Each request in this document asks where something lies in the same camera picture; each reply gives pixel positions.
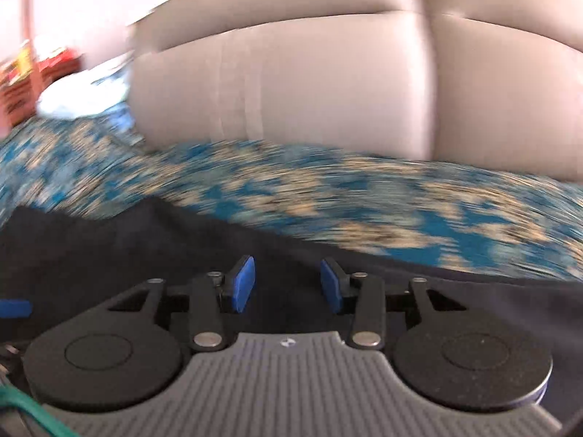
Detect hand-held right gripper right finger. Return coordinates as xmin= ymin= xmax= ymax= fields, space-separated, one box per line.
xmin=320 ymin=257 xmax=478 ymax=353

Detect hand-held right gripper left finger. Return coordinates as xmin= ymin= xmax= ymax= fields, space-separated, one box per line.
xmin=106 ymin=255 xmax=257 ymax=353

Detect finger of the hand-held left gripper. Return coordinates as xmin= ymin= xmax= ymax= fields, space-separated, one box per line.
xmin=0 ymin=299 xmax=34 ymax=320

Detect black pants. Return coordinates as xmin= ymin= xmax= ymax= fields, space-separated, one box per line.
xmin=0 ymin=196 xmax=583 ymax=437

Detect blue paisley blanket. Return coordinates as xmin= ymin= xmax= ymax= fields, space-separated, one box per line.
xmin=0 ymin=100 xmax=583 ymax=284

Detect beige padded headboard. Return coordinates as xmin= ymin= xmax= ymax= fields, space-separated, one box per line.
xmin=126 ymin=0 xmax=583 ymax=184

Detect white crumpled cloth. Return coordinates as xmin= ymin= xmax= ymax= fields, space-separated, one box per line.
xmin=35 ymin=55 xmax=136 ymax=122

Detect wooden shelf with books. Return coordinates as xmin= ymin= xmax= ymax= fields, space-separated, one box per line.
xmin=0 ymin=40 xmax=85 ymax=129

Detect green cable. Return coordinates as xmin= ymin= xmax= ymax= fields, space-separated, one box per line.
xmin=0 ymin=381 xmax=80 ymax=437

